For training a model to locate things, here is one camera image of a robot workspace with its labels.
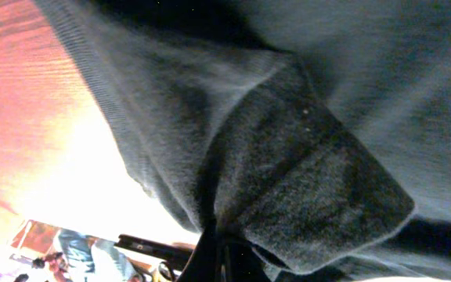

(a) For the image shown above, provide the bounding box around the person in light shirt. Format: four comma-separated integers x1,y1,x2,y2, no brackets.
32,229,145,282

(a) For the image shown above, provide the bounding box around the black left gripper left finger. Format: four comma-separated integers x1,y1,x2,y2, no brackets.
177,222,220,282

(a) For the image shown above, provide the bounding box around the dark green t-shirt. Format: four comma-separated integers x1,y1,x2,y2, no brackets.
38,0,451,281

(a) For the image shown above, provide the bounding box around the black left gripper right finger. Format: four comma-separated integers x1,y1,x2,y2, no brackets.
225,237,270,282

